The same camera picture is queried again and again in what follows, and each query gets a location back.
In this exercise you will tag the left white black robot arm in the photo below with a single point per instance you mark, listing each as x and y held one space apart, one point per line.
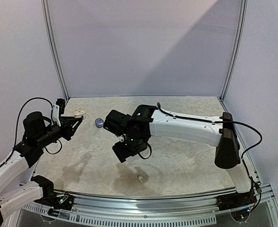
39 133

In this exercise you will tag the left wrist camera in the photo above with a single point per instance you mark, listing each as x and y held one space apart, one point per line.
57 110

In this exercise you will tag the aluminium frame post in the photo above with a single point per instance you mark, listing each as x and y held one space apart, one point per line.
53 48
235 50

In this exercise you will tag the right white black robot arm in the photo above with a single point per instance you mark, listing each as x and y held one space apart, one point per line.
134 132

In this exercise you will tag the aluminium front rail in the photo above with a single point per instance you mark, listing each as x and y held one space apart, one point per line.
207 209

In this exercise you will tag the white earbud charging case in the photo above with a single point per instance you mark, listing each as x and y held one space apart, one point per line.
79 113

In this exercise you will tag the left aluminium frame post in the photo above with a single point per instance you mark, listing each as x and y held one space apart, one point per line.
53 48

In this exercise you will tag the right aluminium frame post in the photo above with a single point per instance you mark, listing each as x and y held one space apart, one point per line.
235 50

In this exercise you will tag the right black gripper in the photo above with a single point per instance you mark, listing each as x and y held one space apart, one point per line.
119 152

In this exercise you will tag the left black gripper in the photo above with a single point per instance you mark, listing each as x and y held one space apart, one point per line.
67 125

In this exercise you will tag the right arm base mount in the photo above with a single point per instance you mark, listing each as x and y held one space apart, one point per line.
237 200

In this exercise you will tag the purple earbud charging case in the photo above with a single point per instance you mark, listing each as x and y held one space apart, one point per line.
99 123

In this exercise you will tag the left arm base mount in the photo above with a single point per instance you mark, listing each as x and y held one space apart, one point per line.
58 201

